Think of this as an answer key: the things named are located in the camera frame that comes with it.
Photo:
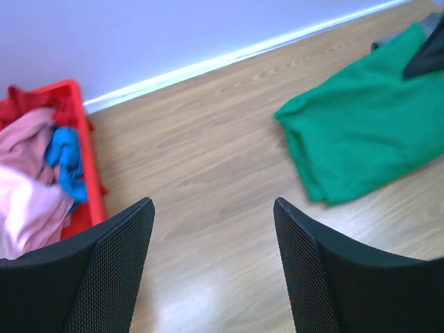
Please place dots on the red plastic bin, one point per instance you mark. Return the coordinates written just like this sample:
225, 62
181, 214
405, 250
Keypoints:
94, 210

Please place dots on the red shirt in bin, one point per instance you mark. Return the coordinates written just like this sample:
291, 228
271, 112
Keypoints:
63, 99

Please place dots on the blue shirt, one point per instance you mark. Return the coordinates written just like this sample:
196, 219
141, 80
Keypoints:
63, 153

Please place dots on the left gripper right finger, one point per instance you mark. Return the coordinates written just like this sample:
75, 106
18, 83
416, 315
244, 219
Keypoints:
338, 284

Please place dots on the light pink shirt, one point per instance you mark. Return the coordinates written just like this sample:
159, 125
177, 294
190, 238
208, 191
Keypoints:
34, 207

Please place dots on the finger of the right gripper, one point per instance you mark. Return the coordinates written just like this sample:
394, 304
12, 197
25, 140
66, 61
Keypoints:
429, 57

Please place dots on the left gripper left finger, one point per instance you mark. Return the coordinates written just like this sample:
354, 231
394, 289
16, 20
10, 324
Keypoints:
86, 283

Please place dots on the green t shirt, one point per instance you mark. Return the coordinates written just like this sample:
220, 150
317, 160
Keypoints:
367, 125

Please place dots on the folded grey t shirt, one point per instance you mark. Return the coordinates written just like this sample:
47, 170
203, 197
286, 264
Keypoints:
428, 25

